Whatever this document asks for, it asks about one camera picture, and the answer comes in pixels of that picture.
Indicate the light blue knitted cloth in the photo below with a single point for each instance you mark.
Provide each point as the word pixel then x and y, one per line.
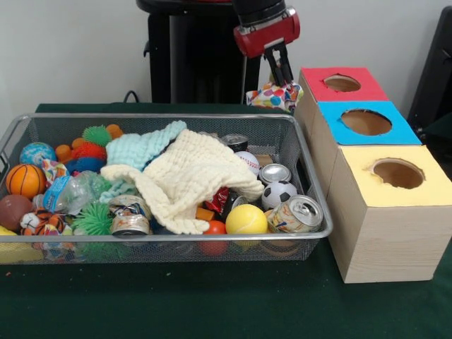
pixel 134 150

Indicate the wooden box with three holes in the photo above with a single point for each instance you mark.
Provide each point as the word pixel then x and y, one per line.
pixel 388 240

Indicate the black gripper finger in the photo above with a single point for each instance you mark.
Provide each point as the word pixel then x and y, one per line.
pixel 275 69
pixel 287 67

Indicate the printed drink can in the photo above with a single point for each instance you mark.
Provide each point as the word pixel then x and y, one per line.
pixel 296 213

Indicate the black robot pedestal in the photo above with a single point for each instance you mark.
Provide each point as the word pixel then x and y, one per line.
pixel 197 63

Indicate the shallow mesh bin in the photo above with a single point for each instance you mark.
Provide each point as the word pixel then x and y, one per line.
pixel 159 250

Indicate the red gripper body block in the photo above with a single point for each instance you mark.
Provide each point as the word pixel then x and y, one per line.
pixel 268 37

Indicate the silver drink can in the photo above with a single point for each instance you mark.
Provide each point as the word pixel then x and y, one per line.
pixel 274 173

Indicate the colourful polka-dot cloth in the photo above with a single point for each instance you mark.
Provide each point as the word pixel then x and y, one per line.
pixel 275 97

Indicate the yellow tennis ball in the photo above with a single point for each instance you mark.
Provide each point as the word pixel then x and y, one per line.
pixel 246 219

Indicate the black and white soccer ball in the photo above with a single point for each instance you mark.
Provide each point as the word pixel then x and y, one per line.
pixel 279 195

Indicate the dark green tablecloth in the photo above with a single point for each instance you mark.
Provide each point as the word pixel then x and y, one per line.
pixel 212 300
pixel 441 130

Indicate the black upright panel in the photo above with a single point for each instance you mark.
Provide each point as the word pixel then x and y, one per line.
pixel 434 70

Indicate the brown mini football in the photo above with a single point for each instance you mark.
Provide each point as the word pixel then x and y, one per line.
pixel 14 212

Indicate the blue green globe ball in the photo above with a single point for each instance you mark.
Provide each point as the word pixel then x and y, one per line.
pixel 37 153

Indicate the cream knitted cloth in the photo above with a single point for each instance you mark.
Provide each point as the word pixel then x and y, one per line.
pixel 190 169

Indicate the orange mini basketball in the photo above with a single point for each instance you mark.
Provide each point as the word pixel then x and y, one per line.
pixel 25 181

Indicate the small red ball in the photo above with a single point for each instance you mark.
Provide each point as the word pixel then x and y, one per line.
pixel 215 227

